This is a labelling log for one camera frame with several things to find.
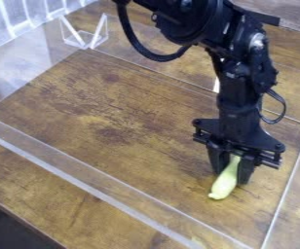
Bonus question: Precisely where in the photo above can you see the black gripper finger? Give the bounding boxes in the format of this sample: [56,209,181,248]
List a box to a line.
[237,157,255,185]
[207,143,230,174]

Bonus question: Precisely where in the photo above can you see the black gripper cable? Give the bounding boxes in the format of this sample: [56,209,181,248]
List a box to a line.
[112,0,287,125]

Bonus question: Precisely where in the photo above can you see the clear acrylic enclosure walls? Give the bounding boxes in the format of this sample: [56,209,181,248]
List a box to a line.
[0,6,300,249]

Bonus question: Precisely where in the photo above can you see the green handled spoon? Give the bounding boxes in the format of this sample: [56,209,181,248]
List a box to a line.
[209,156,241,200]

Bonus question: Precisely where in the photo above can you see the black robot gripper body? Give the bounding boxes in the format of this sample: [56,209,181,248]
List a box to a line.
[191,108,285,168]

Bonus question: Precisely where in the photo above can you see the black bar on table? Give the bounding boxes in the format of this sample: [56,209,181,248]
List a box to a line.
[251,12,279,26]

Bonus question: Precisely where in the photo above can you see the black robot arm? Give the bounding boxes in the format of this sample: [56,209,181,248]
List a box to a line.
[132,0,285,185]

